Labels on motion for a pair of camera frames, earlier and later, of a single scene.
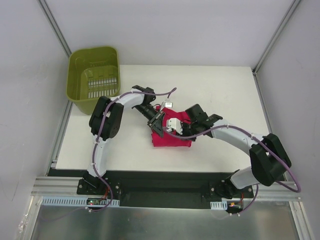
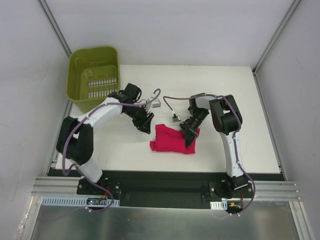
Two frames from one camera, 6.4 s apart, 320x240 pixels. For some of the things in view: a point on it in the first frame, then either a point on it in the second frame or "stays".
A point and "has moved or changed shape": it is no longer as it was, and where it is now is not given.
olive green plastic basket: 92,72 stays
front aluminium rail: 42,186 stays
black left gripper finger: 158,127 → 146,127
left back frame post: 55,27 stays
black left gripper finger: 155,128 → 139,127
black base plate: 158,188 stays
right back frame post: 255,69 stays
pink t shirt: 167,139 has moved or changed shape
